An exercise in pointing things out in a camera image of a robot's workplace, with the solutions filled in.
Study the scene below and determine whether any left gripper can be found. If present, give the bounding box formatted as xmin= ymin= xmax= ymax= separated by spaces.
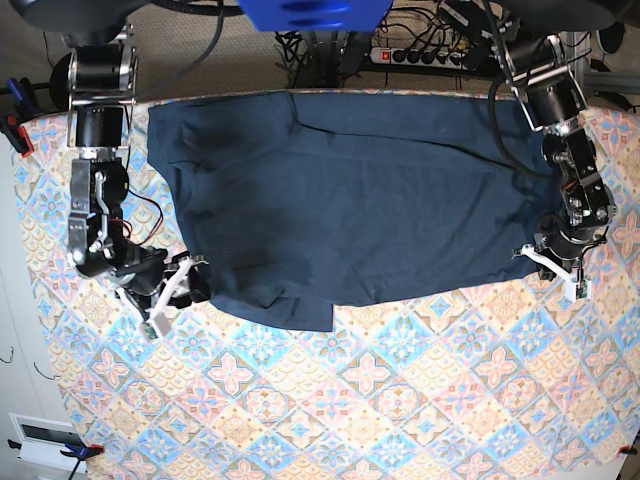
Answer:
xmin=512 ymin=214 xmax=608 ymax=285

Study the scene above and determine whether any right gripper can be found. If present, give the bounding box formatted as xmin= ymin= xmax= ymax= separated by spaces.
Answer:
xmin=112 ymin=244 xmax=210 ymax=320

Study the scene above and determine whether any dark blue t-shirt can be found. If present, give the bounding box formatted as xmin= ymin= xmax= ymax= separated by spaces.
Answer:
xmin=147 ymin=91 xmax=562 ymax=332

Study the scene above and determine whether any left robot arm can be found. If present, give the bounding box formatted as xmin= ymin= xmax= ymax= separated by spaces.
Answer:
xmin=488 ymin=28 xmax=617 ymax=299

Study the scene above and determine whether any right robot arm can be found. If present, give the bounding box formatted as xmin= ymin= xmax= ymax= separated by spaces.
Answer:
xmin=67 ymin=25 xmax=210 ymax=321

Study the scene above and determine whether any patterned colourful tablecloth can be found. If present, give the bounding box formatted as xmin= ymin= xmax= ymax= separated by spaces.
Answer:
xmin=4 ymin=109 xmax=639 ymax=479

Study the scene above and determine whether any blue orange clamp lower left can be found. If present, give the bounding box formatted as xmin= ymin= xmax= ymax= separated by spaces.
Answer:
xmin=7 ymin=440 xmax=104 ymax=473

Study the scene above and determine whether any blue orange clamp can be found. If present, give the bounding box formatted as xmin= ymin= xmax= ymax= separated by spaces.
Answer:
xmin=7 ymin=440 xmax=104 ymax=473
xmin=1 ymin=78 xmax=35 ymax=158

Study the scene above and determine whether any white power strip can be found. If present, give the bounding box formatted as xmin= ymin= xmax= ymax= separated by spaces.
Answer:
xmin=369 ymin=47 xmax=466 ymax=70

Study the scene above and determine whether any orange clamp lower right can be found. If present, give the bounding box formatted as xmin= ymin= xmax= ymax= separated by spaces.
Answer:
xmin=618 ymin=445 xmax=639 ymax=456

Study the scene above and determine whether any white floor vent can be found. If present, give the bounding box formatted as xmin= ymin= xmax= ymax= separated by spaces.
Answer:
xmin=9 ymin=412 xmax=82 ymax=472

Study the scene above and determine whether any blue orange clamp upper left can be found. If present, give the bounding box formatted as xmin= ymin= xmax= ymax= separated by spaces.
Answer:
xmin=1 ymin=78 xmax=35 ymax=158

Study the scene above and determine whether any black round stool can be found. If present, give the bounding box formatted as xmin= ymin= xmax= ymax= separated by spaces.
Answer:
xmin=49 ymin=53 xmax=71 ymax=111

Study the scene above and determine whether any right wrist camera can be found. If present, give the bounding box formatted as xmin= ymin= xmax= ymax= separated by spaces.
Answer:
xmin=139 ymin=314 xmax=171 ymax=342

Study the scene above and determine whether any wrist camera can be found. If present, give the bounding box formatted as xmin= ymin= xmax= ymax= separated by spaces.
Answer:
xmin=565 ymin=278 xmax=592 ymax=303
xmin=139 ymin=314 xmax=171 ymax=342

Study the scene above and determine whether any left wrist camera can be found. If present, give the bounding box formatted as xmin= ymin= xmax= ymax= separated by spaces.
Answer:
xmin=565 ymin=278 xmax=592 ymax=303

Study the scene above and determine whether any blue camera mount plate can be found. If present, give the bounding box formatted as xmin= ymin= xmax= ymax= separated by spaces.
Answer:
xmin=238 ymin=0 xmax=392 ymax=32

